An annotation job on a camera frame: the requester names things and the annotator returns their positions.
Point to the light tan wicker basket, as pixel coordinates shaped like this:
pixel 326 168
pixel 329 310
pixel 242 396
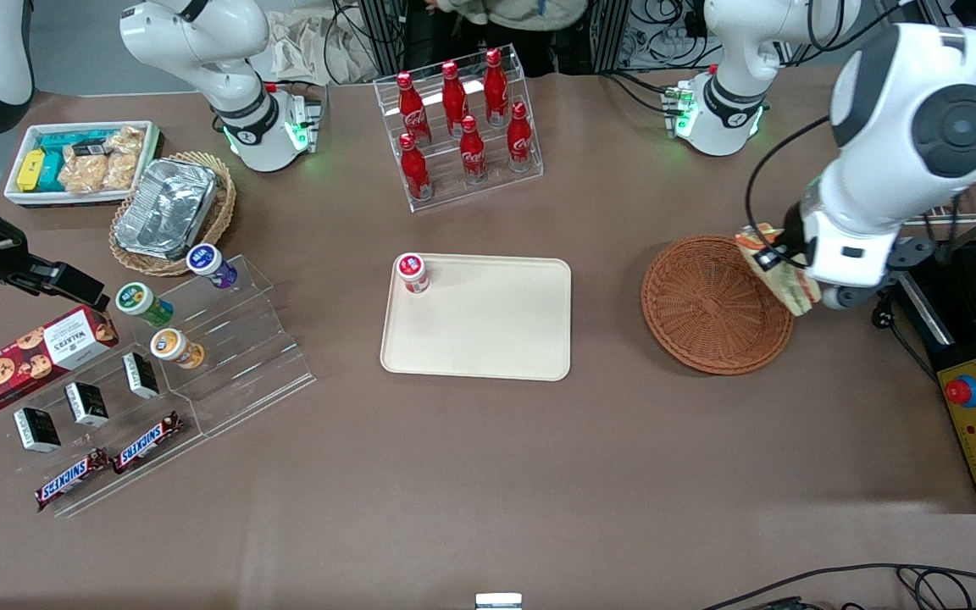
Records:
pixel 221 216

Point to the yellow small box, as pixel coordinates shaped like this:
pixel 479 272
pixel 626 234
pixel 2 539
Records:
pixel 30 171

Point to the red-lidded yogurt cup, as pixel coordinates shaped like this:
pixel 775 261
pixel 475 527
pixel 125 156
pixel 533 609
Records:
pixel 412 273

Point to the Snickers bar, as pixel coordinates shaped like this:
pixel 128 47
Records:
pixel 71 479
pixel 147 442

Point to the clear acrylic stepped display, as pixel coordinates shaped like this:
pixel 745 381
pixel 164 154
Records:
pixel 251 347

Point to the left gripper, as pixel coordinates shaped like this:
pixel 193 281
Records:
pixel 791 229

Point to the purple yogurt cup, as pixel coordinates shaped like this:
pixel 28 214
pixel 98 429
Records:
pixel 210 264

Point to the cream plastic tray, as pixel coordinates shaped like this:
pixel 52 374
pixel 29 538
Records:
pixel 488 330

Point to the silver oven metal bar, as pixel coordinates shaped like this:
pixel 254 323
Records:
pixel 926 311

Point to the small white device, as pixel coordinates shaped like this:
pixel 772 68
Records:
pixel 498 601

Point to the person in light jacket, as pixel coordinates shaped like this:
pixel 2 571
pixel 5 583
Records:
pixel 522 12

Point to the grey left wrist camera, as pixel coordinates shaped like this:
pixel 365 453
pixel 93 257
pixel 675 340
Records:
pixel 856 296

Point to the red Walkers cookie box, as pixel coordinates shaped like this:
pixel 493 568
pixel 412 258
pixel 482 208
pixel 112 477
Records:
pixel 30 360

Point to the triangle sandwich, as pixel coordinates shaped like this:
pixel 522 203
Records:
pixel 795 292

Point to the orange yogurt cup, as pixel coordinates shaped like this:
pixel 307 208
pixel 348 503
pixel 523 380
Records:
pixel 176 348

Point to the small black box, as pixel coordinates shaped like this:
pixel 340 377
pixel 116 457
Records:
pixel 141 375
pixel 36 429
pixel 85 404

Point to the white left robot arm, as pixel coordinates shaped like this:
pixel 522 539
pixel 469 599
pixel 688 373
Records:
pixel 895 93

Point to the short teal box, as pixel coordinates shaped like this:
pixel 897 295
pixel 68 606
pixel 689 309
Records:
pixel 52 174

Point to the green yogurt cup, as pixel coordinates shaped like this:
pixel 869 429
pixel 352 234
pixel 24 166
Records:
pixel 143 303

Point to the red cola bottle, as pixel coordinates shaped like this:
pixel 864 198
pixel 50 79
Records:
pixel 454 97
pixel 519 140
pixel 496 85
pixel 410 106
pixel 473 152
pixel 414 169

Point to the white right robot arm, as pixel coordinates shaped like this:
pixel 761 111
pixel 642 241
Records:
pixel 234 51

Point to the clear acrylic bottle rack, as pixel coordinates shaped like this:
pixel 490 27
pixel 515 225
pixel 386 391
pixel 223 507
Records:
pixel 454 193

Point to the clear bag of crackers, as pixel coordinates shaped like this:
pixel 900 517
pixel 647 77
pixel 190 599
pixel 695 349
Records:
pixel 85 175
pixel 121 172
pixel 126 141

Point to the long teal box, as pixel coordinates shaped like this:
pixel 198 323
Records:
pixel 64 138

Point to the red emergency stop button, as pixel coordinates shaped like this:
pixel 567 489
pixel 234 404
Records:
pixel 961 390

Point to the brown round wicker basket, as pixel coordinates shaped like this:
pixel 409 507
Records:
pixel 700 313

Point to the black oven yellow control panel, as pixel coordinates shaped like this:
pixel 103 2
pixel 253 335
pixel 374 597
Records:
pixel 967 296

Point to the crumpled beige bag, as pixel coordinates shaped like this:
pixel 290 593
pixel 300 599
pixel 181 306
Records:
pixel 293 42

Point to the aluminium foil tray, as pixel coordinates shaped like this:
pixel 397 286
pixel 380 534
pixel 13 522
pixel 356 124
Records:
pixel 166 207

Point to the white rectangular bin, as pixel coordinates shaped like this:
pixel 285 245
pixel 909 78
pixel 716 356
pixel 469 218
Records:
pixel 18 196

